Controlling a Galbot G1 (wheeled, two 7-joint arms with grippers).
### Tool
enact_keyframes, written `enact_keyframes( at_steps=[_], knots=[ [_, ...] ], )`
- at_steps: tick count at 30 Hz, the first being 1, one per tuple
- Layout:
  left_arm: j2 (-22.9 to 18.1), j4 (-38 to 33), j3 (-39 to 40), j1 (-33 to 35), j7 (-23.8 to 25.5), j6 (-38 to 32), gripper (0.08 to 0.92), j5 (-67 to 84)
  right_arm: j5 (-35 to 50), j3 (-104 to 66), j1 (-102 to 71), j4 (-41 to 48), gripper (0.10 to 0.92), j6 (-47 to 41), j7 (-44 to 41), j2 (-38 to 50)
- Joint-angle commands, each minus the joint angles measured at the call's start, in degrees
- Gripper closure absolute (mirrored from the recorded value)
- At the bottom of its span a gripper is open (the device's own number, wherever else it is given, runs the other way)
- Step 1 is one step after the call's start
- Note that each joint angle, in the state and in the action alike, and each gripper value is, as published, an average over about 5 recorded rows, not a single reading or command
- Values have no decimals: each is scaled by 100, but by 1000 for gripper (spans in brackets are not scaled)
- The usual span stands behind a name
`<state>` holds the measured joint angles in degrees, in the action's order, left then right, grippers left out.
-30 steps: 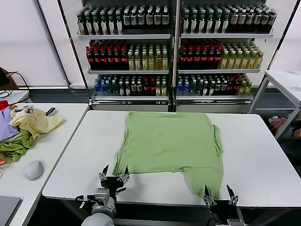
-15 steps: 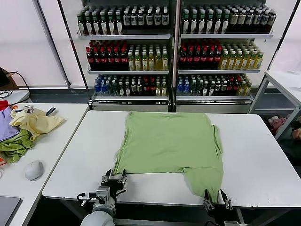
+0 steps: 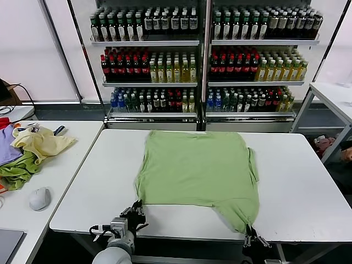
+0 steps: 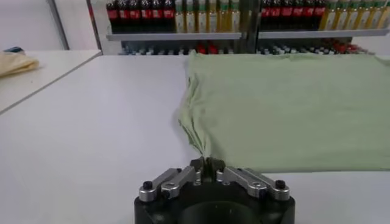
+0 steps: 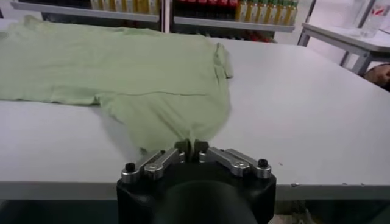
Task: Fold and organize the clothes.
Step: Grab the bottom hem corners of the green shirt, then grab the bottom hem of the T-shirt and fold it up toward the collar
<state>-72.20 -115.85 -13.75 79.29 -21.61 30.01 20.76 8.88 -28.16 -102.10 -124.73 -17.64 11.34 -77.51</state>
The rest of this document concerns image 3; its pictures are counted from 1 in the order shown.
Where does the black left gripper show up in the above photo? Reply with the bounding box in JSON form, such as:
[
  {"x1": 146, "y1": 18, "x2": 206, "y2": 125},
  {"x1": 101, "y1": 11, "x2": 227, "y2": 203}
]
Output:
[{"x1": 120, "y1": 201, "x2": 149, "y2": 238}]

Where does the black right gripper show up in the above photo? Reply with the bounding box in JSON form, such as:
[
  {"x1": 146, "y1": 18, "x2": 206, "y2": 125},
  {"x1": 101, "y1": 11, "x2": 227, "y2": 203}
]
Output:
[{"x1": 241, "y1": 224, "x2": 272, "y2": 257}]

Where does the light green polo shirt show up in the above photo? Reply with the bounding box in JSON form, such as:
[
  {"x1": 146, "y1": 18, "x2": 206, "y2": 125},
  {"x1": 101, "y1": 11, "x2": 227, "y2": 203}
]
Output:
[{"x1": 134, "y1": 129, "x2": 261, "y2": 234}]

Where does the dark metal table crossbar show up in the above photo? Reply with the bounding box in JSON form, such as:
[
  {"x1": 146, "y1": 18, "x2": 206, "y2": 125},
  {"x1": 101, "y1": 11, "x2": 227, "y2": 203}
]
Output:
[{"x1": 131, "y1": 254, "x2": 278, "y2": 264}]

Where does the metal drinks shelf unit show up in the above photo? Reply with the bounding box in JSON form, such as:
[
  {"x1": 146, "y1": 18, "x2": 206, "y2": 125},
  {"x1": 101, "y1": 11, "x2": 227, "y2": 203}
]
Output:
[
  {"x1": 205, "y1": 0, "x2": 323, "y2": 133},
  {"x1": 67, "y1": 0, "x2": 206, "y2": 131}
]

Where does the white computer mouse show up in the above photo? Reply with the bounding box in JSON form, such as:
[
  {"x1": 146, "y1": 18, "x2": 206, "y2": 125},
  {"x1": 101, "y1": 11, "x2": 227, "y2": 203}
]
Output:
[{"x1": 29, "y1": 186, "x2": 52, "y2": 212}]

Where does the pale yellow shirt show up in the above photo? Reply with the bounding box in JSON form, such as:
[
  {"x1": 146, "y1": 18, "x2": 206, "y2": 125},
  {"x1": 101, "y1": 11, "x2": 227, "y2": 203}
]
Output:
[{"x1": 10, "y1": 126, "x2": 79, "y2": 165}]

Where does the pink cloth pile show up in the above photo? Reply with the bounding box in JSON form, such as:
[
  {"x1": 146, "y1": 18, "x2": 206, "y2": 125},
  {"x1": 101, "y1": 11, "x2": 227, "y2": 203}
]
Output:
[{"x1": 314, "y1": 134, "x2": 340, "y2": 159}]

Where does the crumpled green garment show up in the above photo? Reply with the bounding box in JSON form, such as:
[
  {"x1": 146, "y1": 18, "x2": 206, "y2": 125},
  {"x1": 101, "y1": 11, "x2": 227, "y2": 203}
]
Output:
[{"x1": 0, "y1": 150, "x2": 42, "y2": 191}]

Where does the red cap cola bottle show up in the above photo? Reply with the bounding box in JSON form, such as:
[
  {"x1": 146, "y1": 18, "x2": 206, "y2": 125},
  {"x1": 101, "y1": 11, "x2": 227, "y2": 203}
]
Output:
[
  {"x1": 210, "y1": 54, "x2": 218, "y2": 81},
  {"x1": 125, "y1": 54, "x2": 134, "y2": 82},
  {"x1": 141, "y1": 54, "x2": 150, "y2": 82},
  {"x1": 117, "y1": 54, "x2": 125, "y2": 82},
  {"x1": 108, "y1": 54, "x2": 117, "y2": 82},
  {"x1": 234, "y1": 54, "x2": 243, "y2": 81},
  {"x1": 218, "y1": 54, "x2": 227, "y2": 81},
  {"x1": 226, "y1": 54, "x2": 235, "y2": 81},
  {"x1": 250, "y1": 54, "x2": 259, "y2": 81},
  {"x1": 133, "y1": 54, "x2": 141, "y2": 82},
  {"x1": 100, "y1": 54, "x2": 108, "y2": 82},
  {"x1": 243, "y1": 54, "x2": 251, "y2": 81}
]

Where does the purple garment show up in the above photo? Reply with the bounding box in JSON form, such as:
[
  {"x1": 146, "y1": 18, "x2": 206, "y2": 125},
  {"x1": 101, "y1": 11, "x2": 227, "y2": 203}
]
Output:
[{"x1": 0, "y1": 125, "x2": 24, "y2": 167}]

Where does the brown cardboard box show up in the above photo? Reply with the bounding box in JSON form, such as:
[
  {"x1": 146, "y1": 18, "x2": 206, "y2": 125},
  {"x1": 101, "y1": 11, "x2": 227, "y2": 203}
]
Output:
[{"x1": 0, "y1": 78, "x2": 23, "y2": 105}]

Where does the green cap dark juice bottle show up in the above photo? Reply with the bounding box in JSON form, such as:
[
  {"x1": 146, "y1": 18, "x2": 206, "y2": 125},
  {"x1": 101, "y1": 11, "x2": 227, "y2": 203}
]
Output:
[
  {"x1": 108, "y1": 14, "x2": 118, "y2": 42},
  {"x1": 135, "y1": 14, "x2": 145, "y2": 42},
  {"x1": 222, "y1": 12, "x2": 232, "y2": 40},
  {"x1": 90, "y1": 14, "x2": 100, "y2": 42},
  {"x1": 117, "y1": 14, "x2": 127, "y2": 42},
  {"x1": 125, "y1": 14, "x2": 135, "y2": 42},
  {"x1": 99, "y1": 14, "x2": 109, "y2": 42},
  {"x1": 212, "y1": 12, "x2": 222, "y2": 40},
  {"x1": 250, "y1": 12, "x2": 260, "y2": 40},
  {"x1": 260, "y1": 12, "x2": 270, "y2": 40},
  {"x1": 241, "y1": 12, "x2": 251, "y2": 40},
  {"x1": 232, "y1": 12, "x2": 241, "y2": 40}
]

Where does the white cap black tea bottle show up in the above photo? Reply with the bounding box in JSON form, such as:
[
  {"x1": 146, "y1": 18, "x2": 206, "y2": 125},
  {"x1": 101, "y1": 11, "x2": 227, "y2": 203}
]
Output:
[
  {"x1": 180, "y1": 10, "x2": 189, "y2": 35},
  {"x1": 152, "y1": 10, "x2": 161, "y2": 35},
  {"x1": 160, "y1": 10, "x2": 169, "y2": 35},
  {"x1": 189, "y1": 10, "x2": 198, "y2": 35},
  {"x1": 170, "y1": 10, "x2": 180, "y2": 35},
  {"x1": 144, "y1": 10, "x2": 153, "y2": 35}
]

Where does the beige label dark bottle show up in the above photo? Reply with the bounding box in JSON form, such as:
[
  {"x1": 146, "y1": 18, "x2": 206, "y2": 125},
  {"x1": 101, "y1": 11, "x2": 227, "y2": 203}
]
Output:
[
  {"x1": 278, "y1": 10, "x2": 288, "y2": 39},
  {"x1": 269, "y1": 10, "x2": 279, "y2": 39}
]

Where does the white cap dark drink bottle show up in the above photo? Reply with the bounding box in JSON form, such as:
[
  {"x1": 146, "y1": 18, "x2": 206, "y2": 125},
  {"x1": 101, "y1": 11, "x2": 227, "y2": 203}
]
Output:
[
  {"x1": 314, "y1": 10, "x2": 323, "y2": 39},
  {"x1": 287, "y1": 10, "x2": 297, "y2": 39},
  {"x1": 305, "y1": 10, "x2": 315, "y2": 39},
  {"x1": 296, "y1": 10, "x2": 306, "y2": 39}
]

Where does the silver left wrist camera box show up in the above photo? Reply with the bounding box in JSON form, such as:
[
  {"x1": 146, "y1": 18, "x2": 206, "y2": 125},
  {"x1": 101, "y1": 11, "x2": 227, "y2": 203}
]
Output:
[{"x1": 109, "y1": 217, "x2": 129, "y2": 236}]

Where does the thick black cable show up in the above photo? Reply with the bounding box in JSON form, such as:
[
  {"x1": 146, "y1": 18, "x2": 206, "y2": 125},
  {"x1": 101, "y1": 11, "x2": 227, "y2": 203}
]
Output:
[{"x1": 16, "y1": 83, "x2": 36, "y2": 107}]

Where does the white metal frame table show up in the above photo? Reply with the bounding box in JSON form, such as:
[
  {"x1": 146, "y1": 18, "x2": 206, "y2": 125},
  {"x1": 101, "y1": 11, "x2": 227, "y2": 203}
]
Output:
[{"x1": 290, "y1": 81, "x2": 352, "y2": 163}]

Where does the diagonal black white frame bar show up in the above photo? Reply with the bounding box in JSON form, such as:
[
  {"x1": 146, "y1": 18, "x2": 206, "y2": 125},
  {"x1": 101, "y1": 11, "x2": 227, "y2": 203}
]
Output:
[
  {"x1": 38, "y1": 0, "x2": 83, "y2": 104},
  {"x1": 316, "y1": 0, "x2": 352, "y2": 83}
]

